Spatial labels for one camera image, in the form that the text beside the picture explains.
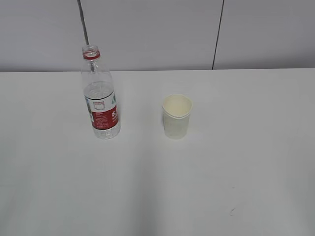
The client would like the white paper cup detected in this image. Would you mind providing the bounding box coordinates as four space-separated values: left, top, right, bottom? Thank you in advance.
162 94 192 140

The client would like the Nongfu Spring water bottle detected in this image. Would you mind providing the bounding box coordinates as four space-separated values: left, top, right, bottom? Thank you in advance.
81 45 121 139

